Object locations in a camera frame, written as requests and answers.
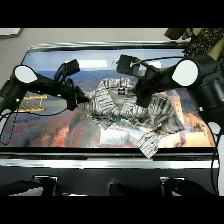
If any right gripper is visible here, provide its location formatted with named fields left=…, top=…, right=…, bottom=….
left=133, top=77, right=155, bottom=109

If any white black streaked shirt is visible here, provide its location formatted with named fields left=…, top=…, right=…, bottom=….
left=82, top=76, right=186, bottom=160

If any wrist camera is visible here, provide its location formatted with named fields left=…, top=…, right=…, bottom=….
left=116, top=54, right=142, bottom=77
left=54, top=58, right=81, bottom=82

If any brown garment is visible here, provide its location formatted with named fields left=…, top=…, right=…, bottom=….
left=164, top=27, right=194, bottom=41

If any black speckled garment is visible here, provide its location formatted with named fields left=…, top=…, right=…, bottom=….
left=183, top=27, right=224, bottom=66

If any black cable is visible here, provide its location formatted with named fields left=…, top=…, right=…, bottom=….
left=0, top=107, right=69, bottom=146
left=209, top=122, right=224, bottom=195

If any silver frame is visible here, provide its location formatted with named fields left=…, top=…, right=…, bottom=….
left=0, top=150, right=224, bottom=197

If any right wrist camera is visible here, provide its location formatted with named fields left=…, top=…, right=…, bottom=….
left=116, top=54, right=142, bottom=77

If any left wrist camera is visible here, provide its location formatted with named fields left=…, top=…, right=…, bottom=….
left=54, top=58, right=81, bottom=82

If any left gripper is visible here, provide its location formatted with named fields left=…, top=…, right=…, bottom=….
left=64, top=84, right=82, bottom=112

